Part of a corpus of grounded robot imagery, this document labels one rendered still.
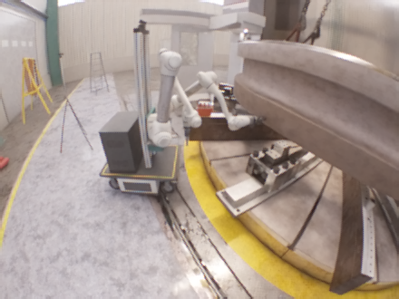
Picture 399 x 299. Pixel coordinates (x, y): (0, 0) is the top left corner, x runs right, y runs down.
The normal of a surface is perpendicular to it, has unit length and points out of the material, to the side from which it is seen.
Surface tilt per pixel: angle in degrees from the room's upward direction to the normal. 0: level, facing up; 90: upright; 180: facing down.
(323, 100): 90
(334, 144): 90
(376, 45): 90
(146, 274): 0
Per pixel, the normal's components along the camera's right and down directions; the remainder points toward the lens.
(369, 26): -0.88, 0.23
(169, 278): 0.04, -0.84
